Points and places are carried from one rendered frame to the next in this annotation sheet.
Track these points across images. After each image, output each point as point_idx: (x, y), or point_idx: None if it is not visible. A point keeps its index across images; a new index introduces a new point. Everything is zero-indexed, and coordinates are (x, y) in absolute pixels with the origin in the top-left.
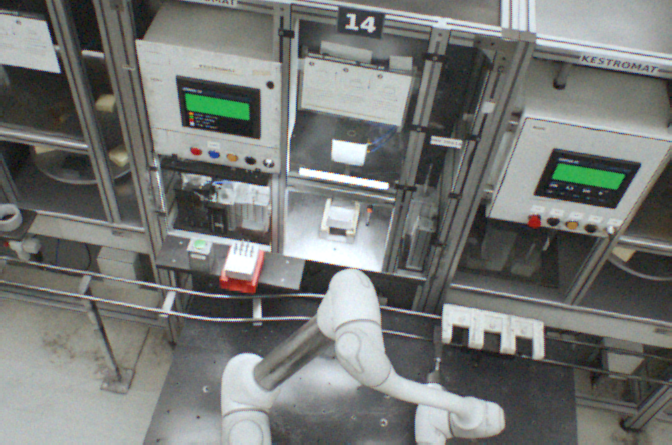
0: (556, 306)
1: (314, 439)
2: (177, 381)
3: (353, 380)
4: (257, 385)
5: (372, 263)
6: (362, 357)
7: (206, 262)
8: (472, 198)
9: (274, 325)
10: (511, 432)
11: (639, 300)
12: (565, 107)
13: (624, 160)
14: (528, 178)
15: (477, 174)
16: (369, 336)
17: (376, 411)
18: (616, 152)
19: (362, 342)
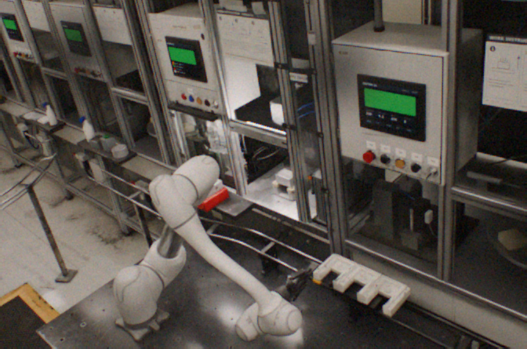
0: (432, 281)
1: (194, 321)
2: None
3: (250, 297)
4: (157, 249)
5: (296, 214)
6: (158, 190)
7: None
8: (332, 138)
9: (227, 251)
10: None
11: (524, 298)
12: (368, 38)
13: (411, 81)
14: (354, 109)
15: (325, 110)
16: (175, 183)
17: None
18: (403, 74)
19: (162, 179)
